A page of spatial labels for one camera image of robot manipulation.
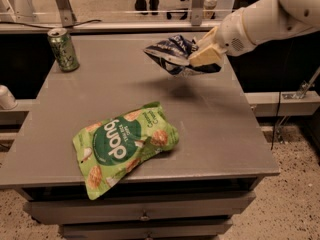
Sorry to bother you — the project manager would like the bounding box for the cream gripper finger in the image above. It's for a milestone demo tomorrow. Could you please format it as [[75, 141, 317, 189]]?
[[197, 26, 218, 48], [188, 44, 226, 67]]

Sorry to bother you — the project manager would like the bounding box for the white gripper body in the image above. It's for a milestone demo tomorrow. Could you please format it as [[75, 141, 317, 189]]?
[[215, 8, 256, 57]]

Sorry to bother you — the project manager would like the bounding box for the blue chip bag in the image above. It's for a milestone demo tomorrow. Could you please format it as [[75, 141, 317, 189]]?
[[143, 35, 221, 77]]

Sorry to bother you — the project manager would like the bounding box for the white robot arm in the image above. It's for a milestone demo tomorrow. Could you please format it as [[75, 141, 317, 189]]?
[[189, 0, 320, 67]]

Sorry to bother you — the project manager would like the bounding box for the green rice chip bag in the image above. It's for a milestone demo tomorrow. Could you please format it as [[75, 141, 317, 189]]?
[[73, 102, 179, 200]]

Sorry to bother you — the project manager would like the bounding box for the green soda can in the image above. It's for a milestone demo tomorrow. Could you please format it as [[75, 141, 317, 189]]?
[[47, 28, 80, 72]]

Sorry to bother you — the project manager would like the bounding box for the grey cabinet lower drawer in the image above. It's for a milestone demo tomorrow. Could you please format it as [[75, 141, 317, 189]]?
[[60, 218, 232, 240]]

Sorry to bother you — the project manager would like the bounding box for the grey cabinet drawer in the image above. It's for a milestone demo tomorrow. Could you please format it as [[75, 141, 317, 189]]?
[[24, 191, 256, 225], [60, 218, 232, 240]]

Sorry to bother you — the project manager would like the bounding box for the grey cabinet upper drawer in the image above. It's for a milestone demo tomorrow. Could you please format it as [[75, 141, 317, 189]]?
[[24, 191, 256, 225]]

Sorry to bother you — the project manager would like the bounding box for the white cylinder at left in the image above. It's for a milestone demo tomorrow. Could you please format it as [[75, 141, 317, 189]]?
[[0, 85, 17, 110]]

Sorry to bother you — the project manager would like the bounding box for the metal railing frame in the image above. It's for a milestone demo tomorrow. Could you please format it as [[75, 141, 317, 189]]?
[[0, 0, 235, 33]]

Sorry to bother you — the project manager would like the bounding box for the black cable on rail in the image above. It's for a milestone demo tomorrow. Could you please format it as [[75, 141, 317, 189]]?
[[0, 18, 104, 30]]

